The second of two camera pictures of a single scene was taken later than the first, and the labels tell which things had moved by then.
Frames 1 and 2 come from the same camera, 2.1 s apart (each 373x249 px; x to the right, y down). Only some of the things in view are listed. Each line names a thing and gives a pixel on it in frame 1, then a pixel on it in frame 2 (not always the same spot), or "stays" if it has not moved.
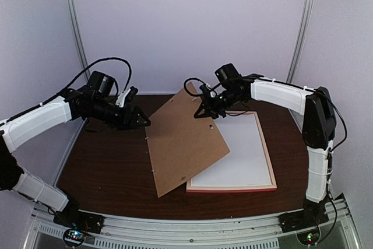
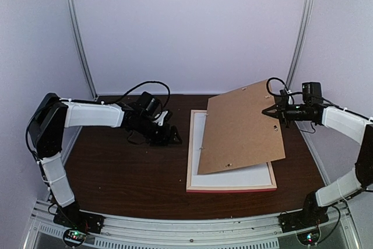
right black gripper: [210, 109] to [281, 112]
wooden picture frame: [200, 189] stays
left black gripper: [126, 122] to [164, 140]
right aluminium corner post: [306, 23] stays
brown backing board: [180, 144] to [236, 133]
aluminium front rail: [262, 231] stays
